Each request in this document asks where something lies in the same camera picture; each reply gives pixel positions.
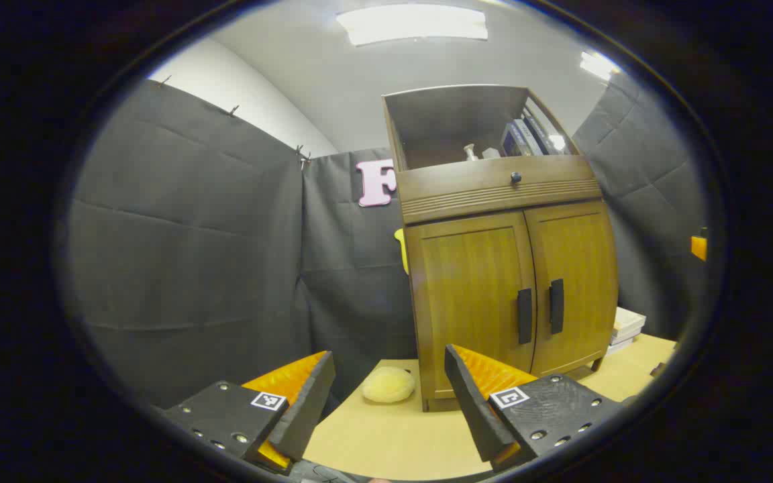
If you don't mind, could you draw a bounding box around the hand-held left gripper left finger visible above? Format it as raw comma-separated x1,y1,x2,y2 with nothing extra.
162,350,337,476

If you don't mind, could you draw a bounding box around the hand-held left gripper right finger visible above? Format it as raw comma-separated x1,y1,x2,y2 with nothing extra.
444,344,625,472

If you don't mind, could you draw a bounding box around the wooden cabinet door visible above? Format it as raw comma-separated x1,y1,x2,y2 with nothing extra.
524,200,619,376
419,211,536,395

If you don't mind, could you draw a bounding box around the wooden double-door shoe cabinet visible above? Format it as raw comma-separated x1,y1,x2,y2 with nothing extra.
382,84,620,413

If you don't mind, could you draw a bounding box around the wooden cabinet drawer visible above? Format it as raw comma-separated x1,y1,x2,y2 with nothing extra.
397,156,603,225

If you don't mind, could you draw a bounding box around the pale yellow round sponge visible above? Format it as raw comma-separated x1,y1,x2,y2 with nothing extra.
362,366,416,404

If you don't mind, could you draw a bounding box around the beige thick book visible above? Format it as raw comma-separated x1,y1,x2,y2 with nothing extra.
612,307,648,339

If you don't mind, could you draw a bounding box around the black backdrop cloth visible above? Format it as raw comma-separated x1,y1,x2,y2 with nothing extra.
68,70,709,410

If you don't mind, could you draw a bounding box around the dark upright book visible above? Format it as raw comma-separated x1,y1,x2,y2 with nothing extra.
501,122,529,157
527,107,565,155

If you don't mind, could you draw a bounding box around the light grey upright book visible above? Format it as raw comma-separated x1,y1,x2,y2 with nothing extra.
517,119,546,156

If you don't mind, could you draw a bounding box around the small ceiling light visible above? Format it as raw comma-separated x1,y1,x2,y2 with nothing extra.
580,52,619,80

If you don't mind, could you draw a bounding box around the large ceiling light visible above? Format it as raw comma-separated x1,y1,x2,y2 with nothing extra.
336,3,488,46

